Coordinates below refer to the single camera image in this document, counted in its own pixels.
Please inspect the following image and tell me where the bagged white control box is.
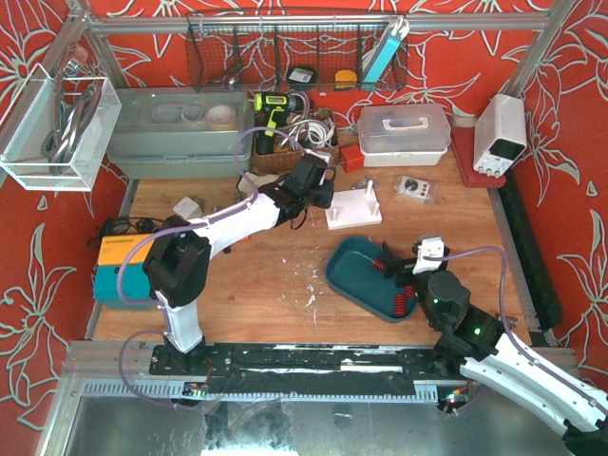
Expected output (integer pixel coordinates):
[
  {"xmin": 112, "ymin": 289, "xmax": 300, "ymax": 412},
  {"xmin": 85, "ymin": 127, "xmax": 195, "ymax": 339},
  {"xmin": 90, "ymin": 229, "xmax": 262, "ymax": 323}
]
[{"xmin": 394, "ymin": 176, "xmax": 438, "ymax": 203}]

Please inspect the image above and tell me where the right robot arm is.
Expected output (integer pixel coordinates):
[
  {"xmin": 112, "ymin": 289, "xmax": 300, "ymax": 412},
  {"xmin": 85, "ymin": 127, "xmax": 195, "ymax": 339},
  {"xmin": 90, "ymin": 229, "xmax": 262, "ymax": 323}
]
[{"xmin": 378, "ymin": 237, "xmax": 607, "ymax": 455}]

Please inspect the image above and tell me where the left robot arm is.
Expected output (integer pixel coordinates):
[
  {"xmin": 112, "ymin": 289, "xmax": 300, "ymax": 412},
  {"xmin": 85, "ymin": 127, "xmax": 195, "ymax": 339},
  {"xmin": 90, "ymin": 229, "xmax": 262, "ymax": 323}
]
[{"xmin": 142, "ymin": 152, "xmax": 335, "ymax": 353}]

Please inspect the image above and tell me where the teal plastic tray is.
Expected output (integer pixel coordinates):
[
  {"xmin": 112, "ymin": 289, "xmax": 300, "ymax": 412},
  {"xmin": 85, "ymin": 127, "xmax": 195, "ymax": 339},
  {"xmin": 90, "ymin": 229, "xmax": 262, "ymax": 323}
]
[{"xmin": 325, "ymin": 236, "xmax": 418, "ymax": 323}]

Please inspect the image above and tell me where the woven basket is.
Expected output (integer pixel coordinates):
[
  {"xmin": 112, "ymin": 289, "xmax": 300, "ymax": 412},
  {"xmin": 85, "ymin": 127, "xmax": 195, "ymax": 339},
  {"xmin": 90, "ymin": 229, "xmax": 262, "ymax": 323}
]
[{"xmin": 250, "ymin": 108, "xmax": 339, "ymax": 175}]

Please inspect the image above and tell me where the orange power cube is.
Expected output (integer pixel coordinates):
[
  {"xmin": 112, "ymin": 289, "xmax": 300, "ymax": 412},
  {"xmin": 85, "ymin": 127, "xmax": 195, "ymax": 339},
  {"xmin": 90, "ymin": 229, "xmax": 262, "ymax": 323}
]
[{"xmin": 339, "ymin": 144, "xmax": 365, "ymax": 173}]

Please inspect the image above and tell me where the white plastic toolbox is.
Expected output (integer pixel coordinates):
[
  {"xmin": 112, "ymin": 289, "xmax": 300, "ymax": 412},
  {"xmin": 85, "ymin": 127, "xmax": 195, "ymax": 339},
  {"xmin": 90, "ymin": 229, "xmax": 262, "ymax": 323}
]
[{"xmin": 357, "ymin": 104, "xmax": 451, "ymax": 167}]

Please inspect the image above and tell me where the yellow tape measure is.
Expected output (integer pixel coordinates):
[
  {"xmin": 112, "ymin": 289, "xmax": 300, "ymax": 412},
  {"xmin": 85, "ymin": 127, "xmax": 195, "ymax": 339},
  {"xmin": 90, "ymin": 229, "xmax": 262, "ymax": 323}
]
[{"xmin": 333, "ymin": 69, "xmax": 358, "ymax": 91}]

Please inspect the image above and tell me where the small white adapter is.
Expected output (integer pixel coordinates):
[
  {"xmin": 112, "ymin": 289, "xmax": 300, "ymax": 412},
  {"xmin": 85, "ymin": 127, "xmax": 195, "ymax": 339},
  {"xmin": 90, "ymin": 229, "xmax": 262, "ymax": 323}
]
[{"xmin": 173, "ymin": 197, "xmax": 203, "ymax": 219}]

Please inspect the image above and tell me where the red mat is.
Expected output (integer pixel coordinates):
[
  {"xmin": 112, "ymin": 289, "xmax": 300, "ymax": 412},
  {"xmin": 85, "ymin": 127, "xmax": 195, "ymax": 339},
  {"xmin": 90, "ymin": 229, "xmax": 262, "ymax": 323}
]
[{"xmin": 451, "ymin": 126, "xmax": 506, "ymax": 189}]

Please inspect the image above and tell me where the grey storage box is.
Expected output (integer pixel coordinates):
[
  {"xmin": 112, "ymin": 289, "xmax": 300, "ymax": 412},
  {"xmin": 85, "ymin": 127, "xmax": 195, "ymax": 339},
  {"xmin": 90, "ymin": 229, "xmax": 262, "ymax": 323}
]
[{"xmin": 106, "ymin": 87, "xmax": 255, "ymax": 180}]

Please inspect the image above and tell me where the white power supply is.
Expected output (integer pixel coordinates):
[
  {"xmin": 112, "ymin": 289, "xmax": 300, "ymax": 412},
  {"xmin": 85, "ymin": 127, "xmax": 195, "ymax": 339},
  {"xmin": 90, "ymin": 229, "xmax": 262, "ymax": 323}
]
[{"xmin": 473, "ymin": 94, "xmax": 526, "ymax": 179}]

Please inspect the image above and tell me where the blue white tool case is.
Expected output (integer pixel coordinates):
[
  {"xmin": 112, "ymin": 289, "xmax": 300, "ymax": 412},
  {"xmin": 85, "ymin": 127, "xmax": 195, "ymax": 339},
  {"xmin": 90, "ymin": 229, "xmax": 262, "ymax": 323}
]
[{"xmin": 361, "ymin": 16, "xmax": 410, "ymax": 90}]

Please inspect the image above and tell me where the orange teal device box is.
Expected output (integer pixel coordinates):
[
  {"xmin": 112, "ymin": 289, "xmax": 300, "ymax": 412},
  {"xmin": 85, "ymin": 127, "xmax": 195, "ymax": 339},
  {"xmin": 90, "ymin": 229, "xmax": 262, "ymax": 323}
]
[{"xmin": 92, "ymin": 232, "xmax": 162, "ymax": 313}]

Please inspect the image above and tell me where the clear acrylic box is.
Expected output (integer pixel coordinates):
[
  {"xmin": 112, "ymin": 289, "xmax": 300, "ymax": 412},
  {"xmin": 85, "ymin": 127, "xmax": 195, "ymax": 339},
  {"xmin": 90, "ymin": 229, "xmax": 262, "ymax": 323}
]
[{"xmin": 1, "ymin": 65, "xmax": 122, "ymax": 192}]

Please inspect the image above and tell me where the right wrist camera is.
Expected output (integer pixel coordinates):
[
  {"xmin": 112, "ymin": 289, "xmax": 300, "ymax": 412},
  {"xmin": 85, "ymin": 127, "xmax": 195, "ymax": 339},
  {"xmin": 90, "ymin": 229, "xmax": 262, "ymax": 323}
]
[{"xmin": 412, "ymin": 237, "xmax": 449, "ymax": 276}]

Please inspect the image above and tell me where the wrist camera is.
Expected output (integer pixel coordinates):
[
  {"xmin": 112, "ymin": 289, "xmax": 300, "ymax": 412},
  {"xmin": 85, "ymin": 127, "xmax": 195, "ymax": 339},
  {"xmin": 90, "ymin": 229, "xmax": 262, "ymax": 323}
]
[
  {"xmin": 304, "ymin": 150, "xmax": 335, "ymax": 184},
  {"xmin": 412, "ymin": 237, "xmax": 449, "ymax": 276}
]

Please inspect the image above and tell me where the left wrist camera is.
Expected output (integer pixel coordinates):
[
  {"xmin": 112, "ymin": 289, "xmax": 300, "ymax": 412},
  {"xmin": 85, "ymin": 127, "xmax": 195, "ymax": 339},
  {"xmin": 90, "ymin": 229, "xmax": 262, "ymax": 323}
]
[{"xmin": 304, "ymin": 150, "xmax": 335, "ymax": 184}]

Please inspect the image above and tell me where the white four-peg base plate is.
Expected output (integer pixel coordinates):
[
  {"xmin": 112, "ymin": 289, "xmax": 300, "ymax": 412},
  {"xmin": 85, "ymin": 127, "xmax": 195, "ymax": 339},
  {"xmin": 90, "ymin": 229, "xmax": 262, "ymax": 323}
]
[{"xmin": 325, "ymin": 180, "xmax": 383, "ymax": 230}]

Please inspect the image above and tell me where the white coiled cable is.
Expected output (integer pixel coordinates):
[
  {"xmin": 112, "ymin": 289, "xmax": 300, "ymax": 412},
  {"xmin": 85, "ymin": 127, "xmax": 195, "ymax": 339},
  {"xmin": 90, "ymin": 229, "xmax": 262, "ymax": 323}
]
[{"xmin": 284, "ymin": 118, "xmax": 336, "ymax": 151}]

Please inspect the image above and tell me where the green yellow cordless drill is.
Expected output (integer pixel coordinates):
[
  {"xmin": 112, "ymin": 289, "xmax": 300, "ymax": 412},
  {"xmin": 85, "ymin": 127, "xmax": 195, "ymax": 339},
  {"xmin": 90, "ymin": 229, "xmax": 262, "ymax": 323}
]
[{"xmin": 254, "ymin": 92, "xmax": 310, "ymax": 156}]

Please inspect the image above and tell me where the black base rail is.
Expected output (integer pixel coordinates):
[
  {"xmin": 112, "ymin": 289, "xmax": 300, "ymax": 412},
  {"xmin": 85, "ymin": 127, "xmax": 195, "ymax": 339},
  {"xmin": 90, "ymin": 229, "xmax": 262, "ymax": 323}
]
[{"xmin": 149, "ymin": 343, "xmax": 468, "ymax": 397}]

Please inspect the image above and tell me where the black cable duct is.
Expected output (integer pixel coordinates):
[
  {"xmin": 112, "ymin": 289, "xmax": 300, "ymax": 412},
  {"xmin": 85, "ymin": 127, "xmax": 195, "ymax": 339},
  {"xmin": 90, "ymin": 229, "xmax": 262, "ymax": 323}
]
[{"xmin": 499, "ymin": 171, "xmax": 562, "ymax": 331}]

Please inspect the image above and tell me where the black wire basket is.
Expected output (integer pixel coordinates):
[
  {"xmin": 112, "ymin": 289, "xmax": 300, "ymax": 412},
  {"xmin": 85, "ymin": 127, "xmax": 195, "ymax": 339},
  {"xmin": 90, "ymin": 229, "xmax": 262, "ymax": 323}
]
[{"xmin": 185, "ymin": 7, "xmax": 395, "ymax": 91}]

